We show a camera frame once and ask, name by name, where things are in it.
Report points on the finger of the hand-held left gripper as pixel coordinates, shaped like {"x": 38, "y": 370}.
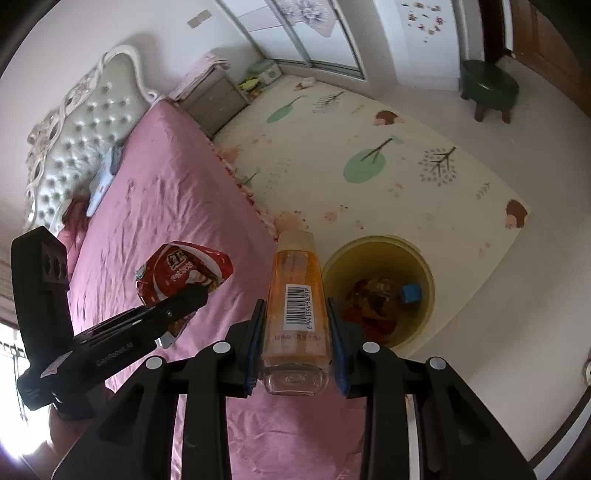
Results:
{"x": 175, "y": 309}

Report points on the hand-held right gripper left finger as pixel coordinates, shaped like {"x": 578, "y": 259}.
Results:
{"x": 255, "y": 350}

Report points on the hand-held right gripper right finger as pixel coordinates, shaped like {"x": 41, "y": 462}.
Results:
{"x": 337, "y": 350}

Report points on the red snack packet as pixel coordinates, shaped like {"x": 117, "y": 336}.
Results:
{"x": 184, "y": 267}

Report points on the orange liquid bottle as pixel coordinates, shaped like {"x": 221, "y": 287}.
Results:
{"x": 295, "y": 277}

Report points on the yellow round waste bin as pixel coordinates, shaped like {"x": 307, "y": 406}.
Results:
{"x": 421, "y": 277}

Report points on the red crumpled packet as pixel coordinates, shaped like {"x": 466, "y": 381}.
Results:
{"x": 369, "y": 331}

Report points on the dark pink pillow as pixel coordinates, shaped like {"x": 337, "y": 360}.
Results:
{"x": 76, "y": 221}

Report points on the small blue box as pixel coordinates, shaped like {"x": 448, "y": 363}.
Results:
{"x": 412, "y": 293}

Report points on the pink bed sheet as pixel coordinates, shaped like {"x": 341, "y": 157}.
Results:
{"x": 184, "y": 194}

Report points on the tufted white headboard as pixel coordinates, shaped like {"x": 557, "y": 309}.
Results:
{"x": 83, "y": 129}

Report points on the grey nightstand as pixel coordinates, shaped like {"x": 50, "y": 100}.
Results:
{"x": 217, "y": 104}

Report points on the tree print play mat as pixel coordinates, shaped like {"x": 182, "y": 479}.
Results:
{"x": 323, "y": 138}

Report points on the folded pink cloth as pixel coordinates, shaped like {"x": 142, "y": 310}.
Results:
{"x": 203, "y": 67}

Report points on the small white round object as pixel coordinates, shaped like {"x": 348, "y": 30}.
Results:
{"x": 587, "y": 371}

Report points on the green storage box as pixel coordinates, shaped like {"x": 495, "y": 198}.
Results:
{"x": 263, "y": 71}

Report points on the small white toy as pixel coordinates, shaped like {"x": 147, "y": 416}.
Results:
{"x": 307, "y": 83}

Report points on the sliding door wardrobe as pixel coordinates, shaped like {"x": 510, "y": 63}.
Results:
{"x": 286, "y": 32}

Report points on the green round stool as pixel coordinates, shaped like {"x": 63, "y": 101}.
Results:
{"x": 489, "y": 83}

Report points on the brown wooden door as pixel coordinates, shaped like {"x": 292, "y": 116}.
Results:
{"x": 545, "y": 32}

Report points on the white wall switch plate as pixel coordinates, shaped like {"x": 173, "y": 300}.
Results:
{"x": 200, "y": 20}

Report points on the wall stickers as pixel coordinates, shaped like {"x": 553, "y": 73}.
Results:
{"x": 425, "y": 16}

